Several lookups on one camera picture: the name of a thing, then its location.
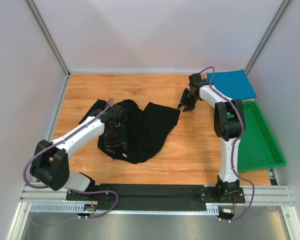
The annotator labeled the slotted cable duct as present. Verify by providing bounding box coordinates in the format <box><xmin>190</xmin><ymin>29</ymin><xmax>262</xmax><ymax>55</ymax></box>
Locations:
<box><xmin>29</xmin><ymin>202</ymin><xmax>223</xmax><ymax>216</ymax></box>

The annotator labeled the pink folded t-shirt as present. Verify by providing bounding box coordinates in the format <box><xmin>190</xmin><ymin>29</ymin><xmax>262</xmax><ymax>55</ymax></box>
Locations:
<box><xmin>241</xmin><ymin>98</ymin><xmax>255</xmax><ymax>102</ymax></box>

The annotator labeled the green plastic tray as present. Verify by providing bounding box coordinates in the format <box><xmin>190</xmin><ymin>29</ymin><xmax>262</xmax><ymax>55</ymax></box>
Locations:
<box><xmin>237</xmin><ymin>101</ymin><xmax>286</xmax><ymax>172</ymax></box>

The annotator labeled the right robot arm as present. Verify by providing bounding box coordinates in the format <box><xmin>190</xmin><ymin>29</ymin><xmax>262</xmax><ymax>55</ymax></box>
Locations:
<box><xmin>178</xmin><ymin>73</ymin><xmax>245</xmax><ymax>203</ymax></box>

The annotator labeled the blue folded t-shirt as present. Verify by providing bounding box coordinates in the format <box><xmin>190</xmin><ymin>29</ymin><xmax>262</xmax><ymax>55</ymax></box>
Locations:
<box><xmin>212</xmin><ymin>69</ymin><xmax>257</xmax><ymax>101</ymax></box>

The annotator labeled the right aluminium frame post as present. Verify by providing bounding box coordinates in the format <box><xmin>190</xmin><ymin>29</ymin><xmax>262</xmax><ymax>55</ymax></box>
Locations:
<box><xmin>244</xmin><ymin>0</ymin><xmax>293</xmax><ymax>75</ymax></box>

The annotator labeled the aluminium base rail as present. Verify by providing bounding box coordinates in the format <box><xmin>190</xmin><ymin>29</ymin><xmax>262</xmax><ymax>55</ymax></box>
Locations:
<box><xmin>19</xmin><ymin>185</ymin><xmax>294</xmax><ymax>207</ymax></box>

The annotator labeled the aluminium frame post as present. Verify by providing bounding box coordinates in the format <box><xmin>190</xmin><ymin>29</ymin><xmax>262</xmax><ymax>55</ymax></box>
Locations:
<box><xmin>24</xmin><ymin>0</ymin><xmax>70</xmax><ymax>76</ymax></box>
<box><xmin>244</xmin><ymin>0</ymin><xmax>293</xmax><ymax>75</ymax></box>

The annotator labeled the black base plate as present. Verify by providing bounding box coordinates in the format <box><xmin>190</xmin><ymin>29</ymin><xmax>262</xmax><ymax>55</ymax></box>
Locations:
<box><xmin>64</xmin><ymin>183</ymin><xmax>246</xmax><ymax>212</ymax></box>

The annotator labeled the black t-shirt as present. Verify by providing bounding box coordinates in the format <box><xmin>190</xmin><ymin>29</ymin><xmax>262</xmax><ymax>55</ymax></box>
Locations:
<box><xmin>78</xmin><ymin>99</ymin><xmax>181</xmax><ymax>165</ymax></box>

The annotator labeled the left aluminium frame post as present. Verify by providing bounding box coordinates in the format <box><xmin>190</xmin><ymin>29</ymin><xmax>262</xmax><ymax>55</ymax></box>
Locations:
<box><xmin>24</xmin><ymin>0</ymin><xmax>70</xmax><ymax>76</ymax></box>

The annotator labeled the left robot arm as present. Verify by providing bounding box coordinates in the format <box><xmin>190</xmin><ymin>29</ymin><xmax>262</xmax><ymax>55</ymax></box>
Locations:
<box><xmin>27</xmin><ymin>104</ymin><xmax>128</xmax><ymax>193</ymax></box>

